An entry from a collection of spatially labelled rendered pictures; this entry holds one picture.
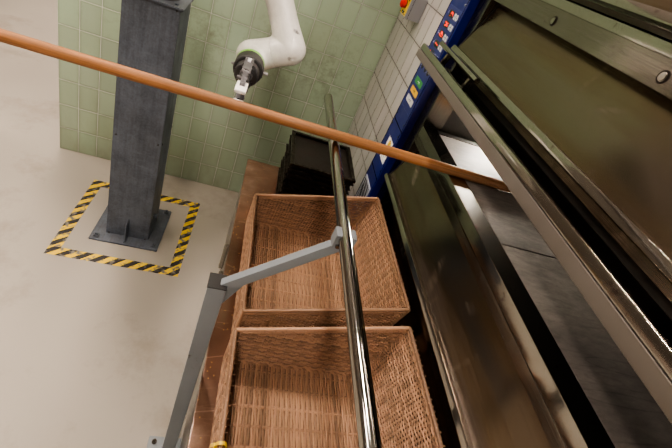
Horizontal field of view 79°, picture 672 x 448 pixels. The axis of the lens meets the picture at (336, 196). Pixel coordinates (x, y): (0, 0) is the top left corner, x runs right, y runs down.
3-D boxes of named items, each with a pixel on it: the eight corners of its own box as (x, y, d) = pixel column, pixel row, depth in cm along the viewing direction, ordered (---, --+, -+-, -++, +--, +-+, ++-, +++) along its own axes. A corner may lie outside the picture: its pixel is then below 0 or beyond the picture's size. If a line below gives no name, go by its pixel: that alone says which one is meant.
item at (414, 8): (413, 18, 189) (423, -4, 183) (418, 23, 181) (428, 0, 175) (398, 12, 187) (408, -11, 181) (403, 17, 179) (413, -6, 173)
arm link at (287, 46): (253, -46, 133) (246, -55, 123) (287, -54, 133) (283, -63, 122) (278, 68, 145) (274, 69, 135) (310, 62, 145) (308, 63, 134)
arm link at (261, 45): (243, 69, 147) (233, 38, 140) (277, 62, 146) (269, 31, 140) (238, 84, 136) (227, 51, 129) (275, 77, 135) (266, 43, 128)
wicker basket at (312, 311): (354, 244, 178) (380, 195, 163) (376, 363, 134) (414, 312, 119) (244, 220, 165) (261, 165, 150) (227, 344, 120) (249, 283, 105)
